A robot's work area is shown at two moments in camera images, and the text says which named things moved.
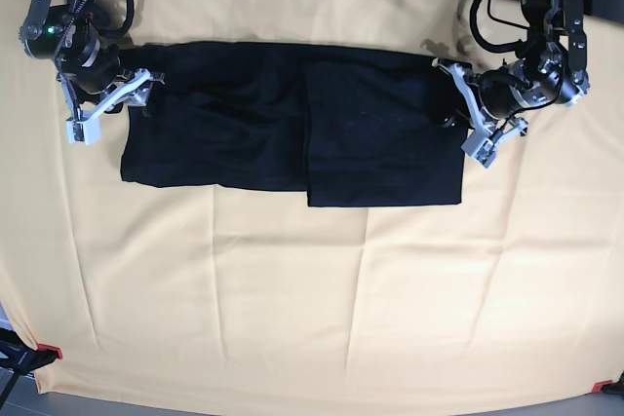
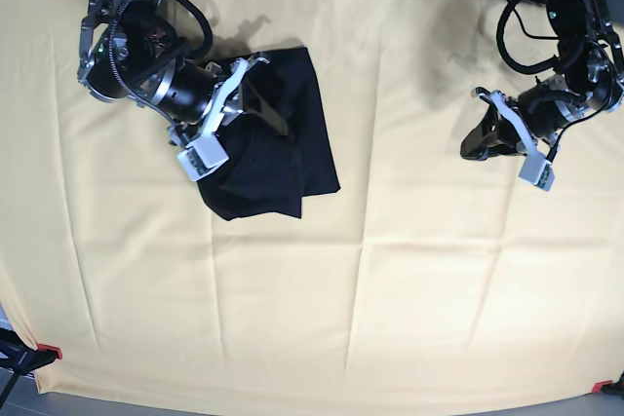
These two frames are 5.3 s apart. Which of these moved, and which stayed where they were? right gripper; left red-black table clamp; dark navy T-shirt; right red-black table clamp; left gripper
Moved: right gripper; left gripper; dark navy T-shirt
Stayed: left red-black table clamp; right red-black table clamp
